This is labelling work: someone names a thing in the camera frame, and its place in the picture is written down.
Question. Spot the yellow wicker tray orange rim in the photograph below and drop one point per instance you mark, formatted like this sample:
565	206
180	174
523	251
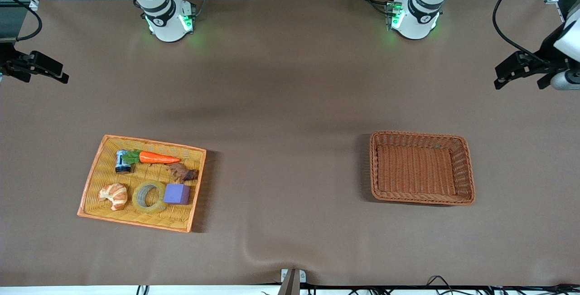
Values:
149	220

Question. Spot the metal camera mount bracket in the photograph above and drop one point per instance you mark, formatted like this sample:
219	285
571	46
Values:
292	281

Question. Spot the purple foam cube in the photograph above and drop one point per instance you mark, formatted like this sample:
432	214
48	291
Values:
176	194

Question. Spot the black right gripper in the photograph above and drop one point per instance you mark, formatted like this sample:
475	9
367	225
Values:
9	62

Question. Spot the brown toy lion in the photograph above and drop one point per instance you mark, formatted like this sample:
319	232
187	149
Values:
183	173

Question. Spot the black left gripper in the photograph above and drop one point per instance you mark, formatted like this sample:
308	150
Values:
547	57

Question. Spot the brown wicker basket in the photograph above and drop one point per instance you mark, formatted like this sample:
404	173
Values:
417	168

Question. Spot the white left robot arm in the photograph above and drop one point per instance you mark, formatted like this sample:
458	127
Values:
414	25

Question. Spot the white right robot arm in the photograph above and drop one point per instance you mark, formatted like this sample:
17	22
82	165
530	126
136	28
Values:
165	23

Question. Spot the toy croissant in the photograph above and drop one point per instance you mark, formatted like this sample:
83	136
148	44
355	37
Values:
115	195

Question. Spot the brown table cover cloth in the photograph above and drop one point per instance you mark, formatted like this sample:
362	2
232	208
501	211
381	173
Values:
290	104

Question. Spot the clear yellowish tape roll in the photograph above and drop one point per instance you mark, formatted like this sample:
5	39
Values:
149	210

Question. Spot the small blue can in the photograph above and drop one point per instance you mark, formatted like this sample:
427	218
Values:
122	163

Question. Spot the orange toy carrot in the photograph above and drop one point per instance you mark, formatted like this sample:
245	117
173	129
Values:
156	157

